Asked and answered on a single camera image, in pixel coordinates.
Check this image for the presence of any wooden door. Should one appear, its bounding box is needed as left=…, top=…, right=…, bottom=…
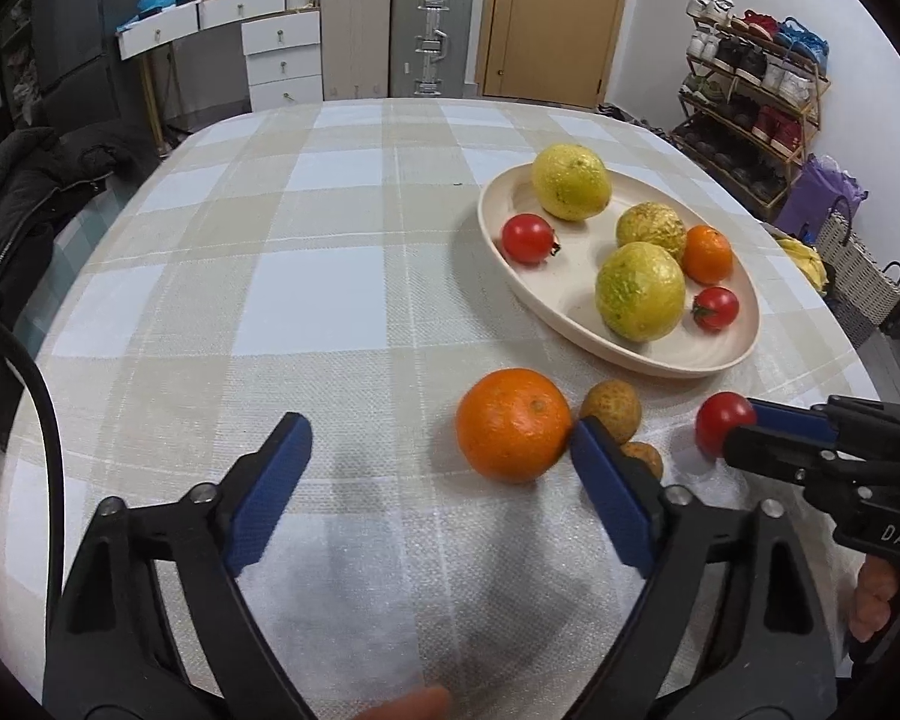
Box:
left=475, top=0, right=626, bottom=109

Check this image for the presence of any left hand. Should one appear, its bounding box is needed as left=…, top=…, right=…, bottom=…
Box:
left=356, top=686, right=452, bottom=720

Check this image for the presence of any purple bag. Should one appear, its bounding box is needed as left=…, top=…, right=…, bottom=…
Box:
left=774, top=154, right=868, bottom=242

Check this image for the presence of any brown longan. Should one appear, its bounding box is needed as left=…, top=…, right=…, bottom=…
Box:
left=621, top=442, right=665, bottom=481
left=578, top=379, right=642, bottom=444

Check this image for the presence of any black cable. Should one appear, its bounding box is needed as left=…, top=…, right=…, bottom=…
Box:
left=0, top=308, right=68, bottom=639

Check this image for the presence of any wooden shoe rack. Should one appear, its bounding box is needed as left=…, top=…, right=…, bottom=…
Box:
left=671, top=0, right=831, bottom=221

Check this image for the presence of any large yellow wrinkled fruit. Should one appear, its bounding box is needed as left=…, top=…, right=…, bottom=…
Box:
left=595, top=242, right=686, bottom=344

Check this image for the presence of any silver suitcase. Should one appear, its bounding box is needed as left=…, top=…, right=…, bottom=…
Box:
left=390, top=0, right=473, bottom=98

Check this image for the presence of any orange mandarin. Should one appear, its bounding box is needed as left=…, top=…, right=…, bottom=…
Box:
left=455, top=367, right=574, bottom=484
left=681, top=224, right=735, bottom=286

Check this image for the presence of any white drawer desk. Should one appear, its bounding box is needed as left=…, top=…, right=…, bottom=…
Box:
left=116, top=0, right=323, bottom=110

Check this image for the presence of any yellow bag on floor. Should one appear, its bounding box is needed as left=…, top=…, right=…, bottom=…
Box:
left=775, top=236, right=829, bottom=294

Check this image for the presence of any small wrinkled yellow fruit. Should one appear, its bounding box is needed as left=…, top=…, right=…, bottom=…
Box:
left=616, top=202, right=688, bottom=260

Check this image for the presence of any woven basket bag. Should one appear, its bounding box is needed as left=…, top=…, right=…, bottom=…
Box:
left=816, top=195, right=900, bottom=327

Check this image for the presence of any yellow lemon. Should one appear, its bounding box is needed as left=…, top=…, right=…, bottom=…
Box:
left=532, top=143, right=611, bottom=223

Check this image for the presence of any beige suitcase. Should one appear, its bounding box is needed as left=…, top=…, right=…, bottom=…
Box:
left=320, top=0, right=391, bottom=101

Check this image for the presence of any dark grey refrigerator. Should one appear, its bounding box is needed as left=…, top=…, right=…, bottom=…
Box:
left=30, top=0, right=148, bottom=132

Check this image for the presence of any red cherry tomato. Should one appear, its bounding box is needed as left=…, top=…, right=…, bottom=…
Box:
left=691, top=286, right=740, bottom=333
left=500, top=213, right=560, bottom=266
left=694, top=392, right=756, bottom=458

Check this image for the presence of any right hand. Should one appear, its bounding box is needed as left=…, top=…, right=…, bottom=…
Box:
left=848, top=556, right=900, bottom=644

